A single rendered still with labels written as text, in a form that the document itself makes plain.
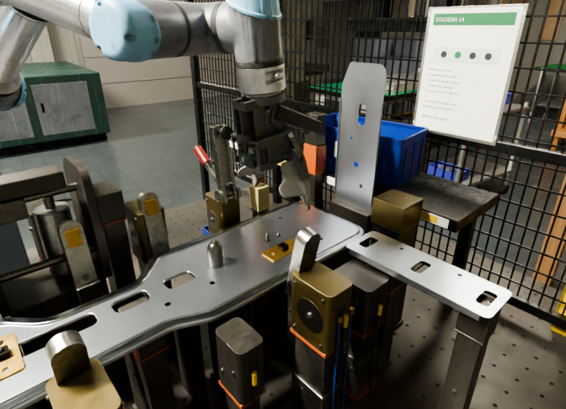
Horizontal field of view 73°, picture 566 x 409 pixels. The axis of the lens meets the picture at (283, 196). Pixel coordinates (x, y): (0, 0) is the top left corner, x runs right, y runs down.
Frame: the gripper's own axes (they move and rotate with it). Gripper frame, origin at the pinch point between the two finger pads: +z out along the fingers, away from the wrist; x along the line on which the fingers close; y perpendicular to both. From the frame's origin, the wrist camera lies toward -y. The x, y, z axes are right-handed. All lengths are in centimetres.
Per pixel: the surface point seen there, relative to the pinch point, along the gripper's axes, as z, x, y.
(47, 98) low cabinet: 54, -482, -48
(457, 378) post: 30.5, 32.9, -10.2
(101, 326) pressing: 8.0, -2.1, 35.6
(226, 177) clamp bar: 2.0, -19.5, -0.2
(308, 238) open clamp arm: -0.1, 13.4, 6.6
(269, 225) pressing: 12.2, -10.0, -3.4
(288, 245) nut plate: 10.6, 0.7, 0.3
